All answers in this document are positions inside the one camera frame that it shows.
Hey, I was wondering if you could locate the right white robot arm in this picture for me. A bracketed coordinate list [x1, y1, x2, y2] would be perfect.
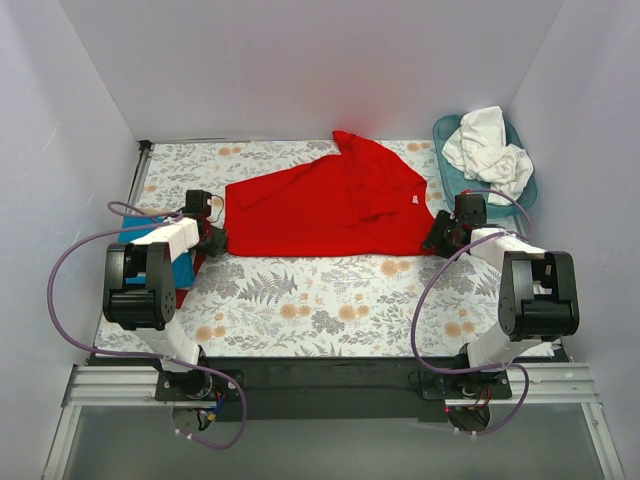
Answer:
[410, 189, 580, 375]

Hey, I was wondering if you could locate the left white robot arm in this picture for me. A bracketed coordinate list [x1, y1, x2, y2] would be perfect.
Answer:
[102, 190, 227, 372]

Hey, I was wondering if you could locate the teal plastic basket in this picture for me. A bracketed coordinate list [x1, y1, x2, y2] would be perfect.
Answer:
[432, 113, 540, 219]

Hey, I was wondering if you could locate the folded dark red t-shirt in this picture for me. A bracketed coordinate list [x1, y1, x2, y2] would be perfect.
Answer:
[172, 252, 206, 309]

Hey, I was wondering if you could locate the folded blue t-shirt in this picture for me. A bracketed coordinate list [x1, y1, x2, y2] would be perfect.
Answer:
[118, 215, 199, 288]

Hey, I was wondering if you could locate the white crumpled t-shirt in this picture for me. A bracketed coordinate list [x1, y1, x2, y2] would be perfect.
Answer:
[443, 106, 534, 200]

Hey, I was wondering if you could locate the floral table mat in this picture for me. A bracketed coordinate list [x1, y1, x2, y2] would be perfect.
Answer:
[136, 140, 499, 357]

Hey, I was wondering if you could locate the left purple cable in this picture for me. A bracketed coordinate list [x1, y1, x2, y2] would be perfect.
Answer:
[47, 200, 247, 450]

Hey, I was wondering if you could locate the purple cable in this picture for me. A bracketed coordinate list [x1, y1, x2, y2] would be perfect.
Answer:
[412, 188, 534, 439]
[47, 200, 247, 450]

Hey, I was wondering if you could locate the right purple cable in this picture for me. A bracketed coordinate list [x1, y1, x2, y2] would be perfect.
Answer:
[412, 188, 534, 439]

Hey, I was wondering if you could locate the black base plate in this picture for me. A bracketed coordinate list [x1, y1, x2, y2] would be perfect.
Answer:
[154, 355, 521, 424]

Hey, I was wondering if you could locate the aluminium frame rail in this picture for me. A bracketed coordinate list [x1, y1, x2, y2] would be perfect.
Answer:
[42, 363, 176, 480]

